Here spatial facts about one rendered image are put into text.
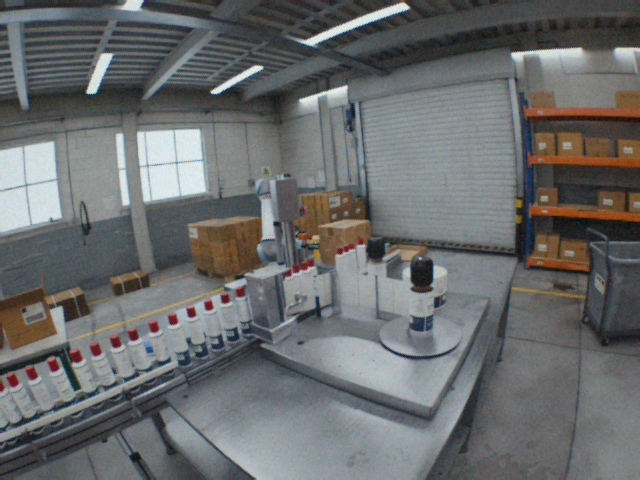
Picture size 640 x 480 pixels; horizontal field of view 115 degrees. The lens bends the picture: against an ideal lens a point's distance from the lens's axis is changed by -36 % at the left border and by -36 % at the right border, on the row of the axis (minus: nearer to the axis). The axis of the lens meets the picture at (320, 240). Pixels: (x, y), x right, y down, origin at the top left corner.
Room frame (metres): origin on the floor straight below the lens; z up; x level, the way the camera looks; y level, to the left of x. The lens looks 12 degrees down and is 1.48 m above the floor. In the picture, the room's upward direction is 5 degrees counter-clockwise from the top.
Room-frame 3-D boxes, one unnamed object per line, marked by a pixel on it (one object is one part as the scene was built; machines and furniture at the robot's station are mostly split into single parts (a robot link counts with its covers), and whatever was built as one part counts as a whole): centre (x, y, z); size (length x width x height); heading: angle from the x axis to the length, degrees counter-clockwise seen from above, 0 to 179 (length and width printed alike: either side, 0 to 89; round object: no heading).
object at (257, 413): (1.54, -0.15, 0.82); 2.10 x 1.50 x 0.02; 140
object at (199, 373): (1.51, 0.01, 0.85); 1.65 x 0.11 x 0.05; 140
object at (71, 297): (3.33, 3.77, 0.16); 0.65 x 0.54 x 0.32; 141
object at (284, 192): (1.48, 0.15, 1.38); 0.17 x 0.10 x 0.19; 15
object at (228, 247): (5.12, 1.59, 0.45); 1.20 x 0.84 x 0.89; 48
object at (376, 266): (1.39, -0.25, 1.03); 0.09 x 0.09 x 0.30
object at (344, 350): (1.13, -0.25, 0.86); 0.80 x 0.67 x 0.05; 140
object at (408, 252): (2.28, -0.63, 0.85); 0.30 x 0.26 x 0.04; 140
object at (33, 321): (1.25, 1.86, 0.97); 0.51 x 0.39 x 0.37; 52
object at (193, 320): (0.96, 0.47, 0.98); 0.05 x 0.05 x 0.20
